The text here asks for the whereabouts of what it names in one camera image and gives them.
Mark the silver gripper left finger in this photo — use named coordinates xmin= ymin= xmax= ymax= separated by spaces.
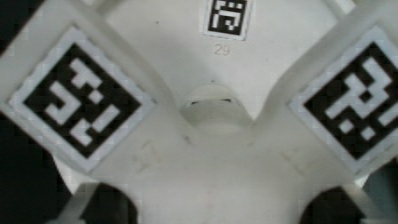
xmin=59 ymin=183 xmax=139 ymax=224

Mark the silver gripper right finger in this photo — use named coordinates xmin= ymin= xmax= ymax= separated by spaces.
xmin=299 ymin=184 xmax=386 ymax=224

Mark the white cross-shaped table base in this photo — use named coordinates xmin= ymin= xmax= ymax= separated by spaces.
xmin=0 ymin=0 xmax=398 ymax=224

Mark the white round table top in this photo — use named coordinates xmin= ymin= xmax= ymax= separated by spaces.
xmin=52 ymin=0 xmax=398 ymax=194

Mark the white cylindrical table leg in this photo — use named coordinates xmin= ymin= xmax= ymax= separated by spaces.
xmin=182 ymin=84 xmax=253 ymax=135

